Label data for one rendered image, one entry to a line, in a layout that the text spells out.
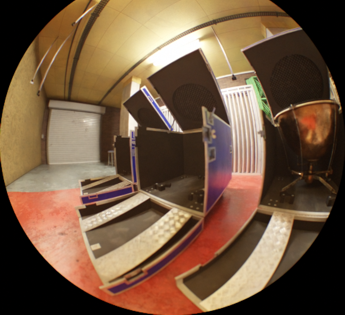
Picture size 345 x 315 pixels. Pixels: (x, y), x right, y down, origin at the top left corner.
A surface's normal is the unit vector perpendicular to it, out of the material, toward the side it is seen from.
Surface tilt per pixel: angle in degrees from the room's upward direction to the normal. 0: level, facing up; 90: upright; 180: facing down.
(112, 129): 90
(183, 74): 138
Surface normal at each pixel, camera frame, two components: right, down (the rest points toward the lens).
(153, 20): 0.04, 1.00
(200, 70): -0.40, 0.74
